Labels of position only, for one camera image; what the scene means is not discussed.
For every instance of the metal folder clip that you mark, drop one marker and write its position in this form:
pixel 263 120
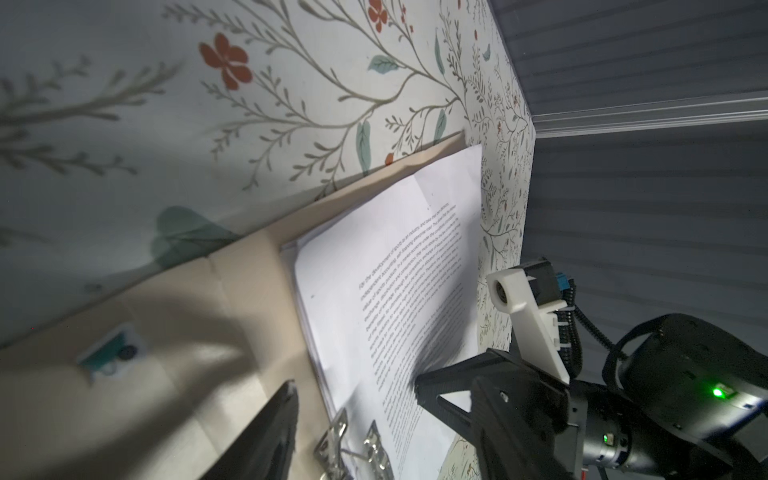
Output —
pixel 331 452

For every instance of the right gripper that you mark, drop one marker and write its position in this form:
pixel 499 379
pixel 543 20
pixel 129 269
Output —
pixel 530 417

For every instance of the beige paper folder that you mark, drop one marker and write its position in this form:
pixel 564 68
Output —
pixel 158 381

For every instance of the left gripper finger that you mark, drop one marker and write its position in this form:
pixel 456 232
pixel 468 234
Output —
pixel 264 450

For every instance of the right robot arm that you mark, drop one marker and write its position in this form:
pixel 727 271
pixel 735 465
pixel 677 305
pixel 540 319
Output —
pixel 679 398

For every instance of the floral table mat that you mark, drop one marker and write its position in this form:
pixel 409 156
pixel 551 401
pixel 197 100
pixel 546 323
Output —
pixel 137 136

